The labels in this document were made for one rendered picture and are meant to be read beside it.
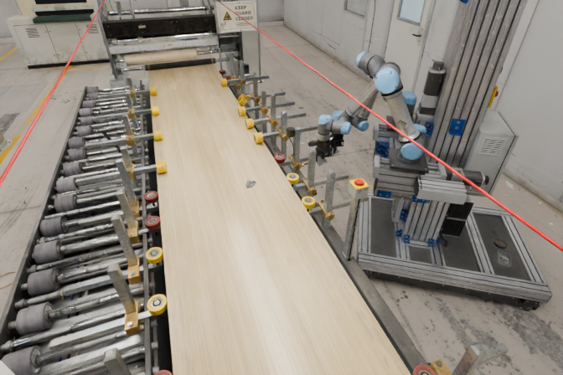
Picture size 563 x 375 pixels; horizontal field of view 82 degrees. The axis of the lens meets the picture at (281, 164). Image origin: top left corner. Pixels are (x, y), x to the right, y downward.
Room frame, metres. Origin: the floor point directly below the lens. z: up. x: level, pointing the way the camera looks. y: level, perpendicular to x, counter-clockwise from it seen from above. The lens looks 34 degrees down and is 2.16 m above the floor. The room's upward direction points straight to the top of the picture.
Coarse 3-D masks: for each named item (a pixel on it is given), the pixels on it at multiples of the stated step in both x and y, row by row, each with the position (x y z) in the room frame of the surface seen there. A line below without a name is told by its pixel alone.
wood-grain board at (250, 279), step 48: (192, 96) 3.03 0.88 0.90; (192, 144) 2.11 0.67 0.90; (240, 144) 2.11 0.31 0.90; (192, 192) 1.54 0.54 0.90; (240, 192) 1.54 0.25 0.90; (288, 192) 1.54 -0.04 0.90; (192, 240) 1.15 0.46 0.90; (240, 240) 1.15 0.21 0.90; (288, 240) 1.15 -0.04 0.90; (192, 288) 0.88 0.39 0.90; (240, 288) 0.87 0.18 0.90; (288, 288) 0.87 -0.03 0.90; (336, 288) 0.87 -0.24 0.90; (192, 336) 0.66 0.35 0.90; (240, 336) 0.66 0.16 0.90; (288, 336) 0.66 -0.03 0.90; (336, 336) 0.66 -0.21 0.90; (384, 336) 0.66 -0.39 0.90
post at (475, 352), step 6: (468, 348) 0.53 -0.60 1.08; (474, 348) 0.52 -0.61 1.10; (480, 348) 0.52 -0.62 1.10; (468, 354) 0.52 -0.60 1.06; (474, 354) 0.51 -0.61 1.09; (480, 354) 0.50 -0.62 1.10; (462, 360) 0.52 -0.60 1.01; (468, 360) 0.51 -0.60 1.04; (474, 360) 0.50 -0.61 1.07; (480, 360) 0.51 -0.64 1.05; (462, 366) 0.52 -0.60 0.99; (468, 366) 0.50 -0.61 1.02; (474, 366) 0.50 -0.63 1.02; (456, 372) 0.52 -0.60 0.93; (462, 372) 0.51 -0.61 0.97; (468, 372) 0.50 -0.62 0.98
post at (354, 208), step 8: (352, 200) 1.22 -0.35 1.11; (352, 208) 1.21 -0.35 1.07; (352, 216) 1.20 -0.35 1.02; (352, 224) 1.19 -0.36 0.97; (352, 232) 1.20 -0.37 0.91; (352, 240) 1.19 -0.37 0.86; (344, 248) 1.22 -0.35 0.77; (352, 248) 1.20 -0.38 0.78; (344, 256) 1.20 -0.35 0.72; (352, 256) 1.20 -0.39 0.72
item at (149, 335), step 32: (96, 128) 2.93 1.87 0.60; (64, 160) 2.04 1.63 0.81; (96, 224) 1.48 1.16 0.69; (64, 256) 1.30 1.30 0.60; (64, 288) 1.01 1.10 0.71; (96, 288) 1.08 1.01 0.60; (160, 288) 1.15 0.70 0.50; (0, 320) 0.77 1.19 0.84; (64, 320) 0.84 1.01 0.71; (160, 320) 0.92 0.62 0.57; (96, 352) 0.69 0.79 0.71; (160, 352) 0.74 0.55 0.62
